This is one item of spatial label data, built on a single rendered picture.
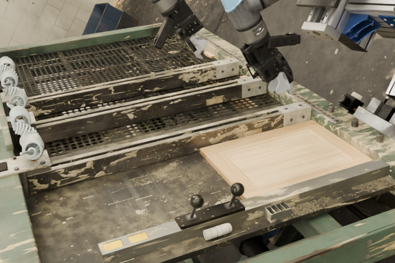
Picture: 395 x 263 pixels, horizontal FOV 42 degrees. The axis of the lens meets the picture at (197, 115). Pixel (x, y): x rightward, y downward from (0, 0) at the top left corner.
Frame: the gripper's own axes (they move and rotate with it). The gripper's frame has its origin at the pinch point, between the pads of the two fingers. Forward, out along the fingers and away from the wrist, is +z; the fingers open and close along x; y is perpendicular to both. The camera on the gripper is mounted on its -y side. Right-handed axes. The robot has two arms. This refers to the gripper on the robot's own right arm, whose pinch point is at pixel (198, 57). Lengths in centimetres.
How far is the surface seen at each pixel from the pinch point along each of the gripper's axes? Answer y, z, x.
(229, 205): -19, 24, -45
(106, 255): -51, 7, -53
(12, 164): -68, -14, -11
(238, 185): -13, 16, -50
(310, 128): 18, 50, -1
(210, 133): -13.2, 25.5, -1.8
